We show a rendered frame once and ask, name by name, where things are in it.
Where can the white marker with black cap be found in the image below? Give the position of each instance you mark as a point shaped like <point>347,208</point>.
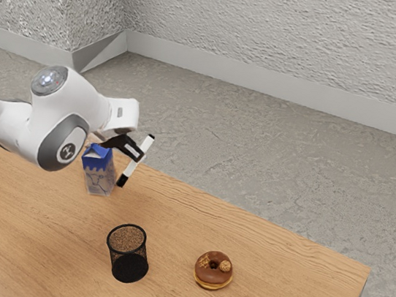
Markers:
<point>133,163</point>

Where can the black mesh pen holder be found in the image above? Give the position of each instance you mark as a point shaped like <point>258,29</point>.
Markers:
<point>128,253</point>

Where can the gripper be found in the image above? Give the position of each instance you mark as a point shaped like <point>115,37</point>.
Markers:
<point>113,141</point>

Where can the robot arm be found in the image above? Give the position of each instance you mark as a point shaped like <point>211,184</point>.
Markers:
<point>51,117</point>

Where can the blue and white milk carton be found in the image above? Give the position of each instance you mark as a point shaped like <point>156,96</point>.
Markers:
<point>98,171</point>

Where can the chocolate glazed donut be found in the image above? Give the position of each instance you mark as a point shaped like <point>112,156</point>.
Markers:
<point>214,270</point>

